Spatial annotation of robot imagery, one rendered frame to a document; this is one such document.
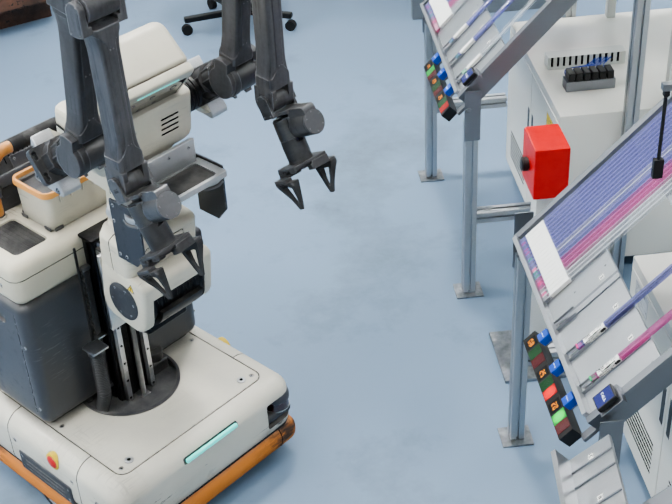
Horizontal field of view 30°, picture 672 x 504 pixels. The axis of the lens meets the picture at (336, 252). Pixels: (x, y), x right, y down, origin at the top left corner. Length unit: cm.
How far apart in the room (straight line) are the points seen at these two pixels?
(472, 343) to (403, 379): 28
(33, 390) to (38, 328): 20
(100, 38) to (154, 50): 39
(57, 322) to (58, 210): 29
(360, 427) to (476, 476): 38
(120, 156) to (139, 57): 31
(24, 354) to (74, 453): 29
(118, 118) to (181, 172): 48
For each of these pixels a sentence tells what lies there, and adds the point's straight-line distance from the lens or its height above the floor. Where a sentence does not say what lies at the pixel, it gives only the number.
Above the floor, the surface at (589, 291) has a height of 80.
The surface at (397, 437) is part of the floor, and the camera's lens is 367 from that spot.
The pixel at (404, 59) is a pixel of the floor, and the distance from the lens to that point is 569.
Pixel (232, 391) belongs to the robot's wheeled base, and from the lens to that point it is 344.
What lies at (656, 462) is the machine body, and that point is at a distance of 337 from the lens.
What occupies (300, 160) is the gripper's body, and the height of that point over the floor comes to 109.
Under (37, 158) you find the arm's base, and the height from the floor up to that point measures 119.
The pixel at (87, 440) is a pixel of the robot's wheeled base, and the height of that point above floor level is 28.
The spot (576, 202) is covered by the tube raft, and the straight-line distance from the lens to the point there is 310.
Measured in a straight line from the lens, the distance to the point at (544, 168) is 348.
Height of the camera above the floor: 253
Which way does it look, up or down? 35 degrees down
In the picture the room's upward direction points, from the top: 3 degrees counter-clockwise
